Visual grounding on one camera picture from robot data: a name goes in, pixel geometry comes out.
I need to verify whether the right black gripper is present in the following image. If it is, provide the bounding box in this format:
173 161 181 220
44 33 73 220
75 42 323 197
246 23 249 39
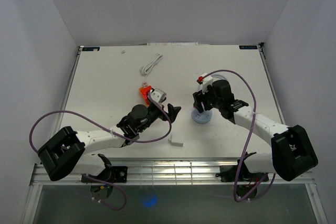
192 84 222 113

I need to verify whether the light blue round socket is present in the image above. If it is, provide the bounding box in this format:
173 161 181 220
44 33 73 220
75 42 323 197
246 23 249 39
191 109 213 124

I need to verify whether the white charger adapter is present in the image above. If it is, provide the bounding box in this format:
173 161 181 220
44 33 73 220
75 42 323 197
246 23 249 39
168 132 184 147

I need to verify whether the red cube socket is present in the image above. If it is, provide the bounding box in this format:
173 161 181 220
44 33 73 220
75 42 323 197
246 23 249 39
139 86 152 105

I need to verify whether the white power strip cable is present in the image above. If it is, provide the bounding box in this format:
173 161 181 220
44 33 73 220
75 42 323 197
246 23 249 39
139 53 163 84

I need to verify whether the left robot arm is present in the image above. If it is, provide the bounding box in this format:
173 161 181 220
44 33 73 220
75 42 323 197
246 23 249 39
35 102 181 182

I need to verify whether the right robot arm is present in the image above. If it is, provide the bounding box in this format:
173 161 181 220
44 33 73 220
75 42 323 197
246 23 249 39
193 77 318 181

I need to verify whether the black corner label left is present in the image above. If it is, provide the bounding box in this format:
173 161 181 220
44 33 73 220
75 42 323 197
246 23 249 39
81 47 100 51

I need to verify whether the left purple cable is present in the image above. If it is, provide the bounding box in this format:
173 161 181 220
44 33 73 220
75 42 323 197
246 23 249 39
29 91 173 210

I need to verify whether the purple cable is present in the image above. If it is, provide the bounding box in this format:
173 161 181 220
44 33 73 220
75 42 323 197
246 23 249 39
207 69 276 203
29 91 173 210

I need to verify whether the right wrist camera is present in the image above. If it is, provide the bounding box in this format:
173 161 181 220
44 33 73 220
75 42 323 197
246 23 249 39
197 72 213 94

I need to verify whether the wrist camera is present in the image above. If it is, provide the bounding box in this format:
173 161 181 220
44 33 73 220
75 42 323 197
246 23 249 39
197 72 213 94
148 88 166 104

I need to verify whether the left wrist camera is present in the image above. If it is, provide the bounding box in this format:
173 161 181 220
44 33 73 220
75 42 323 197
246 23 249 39
148 88 166 104

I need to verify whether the aluminium front rail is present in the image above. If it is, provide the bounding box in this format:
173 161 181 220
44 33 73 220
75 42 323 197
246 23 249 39
30 161 315 186

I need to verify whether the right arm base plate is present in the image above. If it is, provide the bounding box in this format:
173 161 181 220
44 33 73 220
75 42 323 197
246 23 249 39
215 165 265 182

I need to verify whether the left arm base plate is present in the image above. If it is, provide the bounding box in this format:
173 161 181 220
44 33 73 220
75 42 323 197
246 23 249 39
85 166 128 183

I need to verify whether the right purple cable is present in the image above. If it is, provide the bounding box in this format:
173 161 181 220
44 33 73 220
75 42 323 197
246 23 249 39
207 69 276 203

